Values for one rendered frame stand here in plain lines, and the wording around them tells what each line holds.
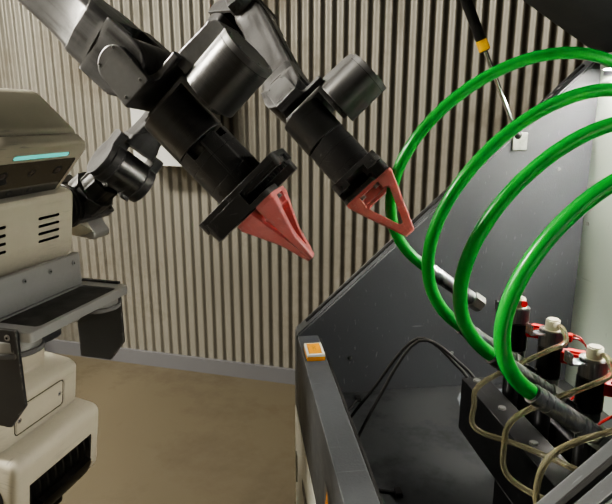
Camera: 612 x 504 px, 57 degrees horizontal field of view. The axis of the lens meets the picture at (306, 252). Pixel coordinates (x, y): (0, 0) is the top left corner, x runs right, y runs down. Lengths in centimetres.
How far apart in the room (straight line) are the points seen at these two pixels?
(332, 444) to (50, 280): 58
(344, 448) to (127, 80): 48
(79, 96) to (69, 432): 228
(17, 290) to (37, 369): 20
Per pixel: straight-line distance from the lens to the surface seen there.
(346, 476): 68
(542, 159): 57
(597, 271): 115
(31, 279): 103
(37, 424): 115
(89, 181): 117
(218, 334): 303
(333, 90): 71
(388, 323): 108
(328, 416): 79
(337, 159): 69
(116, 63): 58
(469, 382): 85
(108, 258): 323
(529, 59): 74
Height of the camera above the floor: 135
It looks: 14 degrees down
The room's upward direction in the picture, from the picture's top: straight up
